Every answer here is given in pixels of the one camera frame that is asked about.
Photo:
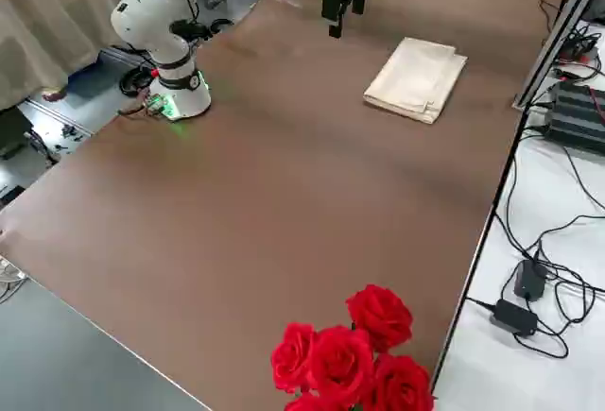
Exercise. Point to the beige curtain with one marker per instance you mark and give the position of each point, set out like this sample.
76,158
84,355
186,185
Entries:
47,14

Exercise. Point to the black power adapter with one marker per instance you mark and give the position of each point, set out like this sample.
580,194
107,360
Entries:
529,279
515,316

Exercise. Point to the person's foot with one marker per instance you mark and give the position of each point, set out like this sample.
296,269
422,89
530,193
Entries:
53,94

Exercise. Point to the black floor box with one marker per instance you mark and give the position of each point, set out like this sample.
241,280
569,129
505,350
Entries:
9,130

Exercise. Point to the black finned power supply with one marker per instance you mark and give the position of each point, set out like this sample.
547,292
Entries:
579,118

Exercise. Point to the beige tablecloth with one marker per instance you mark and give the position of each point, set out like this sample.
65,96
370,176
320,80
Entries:
416,75

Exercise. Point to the red artificial rose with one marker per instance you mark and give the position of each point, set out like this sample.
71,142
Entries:
380,316
340,359
402,382
307,404
293,356

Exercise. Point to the aluminium floor rail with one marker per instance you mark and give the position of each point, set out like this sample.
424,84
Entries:
57,120

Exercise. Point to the aluminium frame post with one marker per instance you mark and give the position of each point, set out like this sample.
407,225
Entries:
554,38

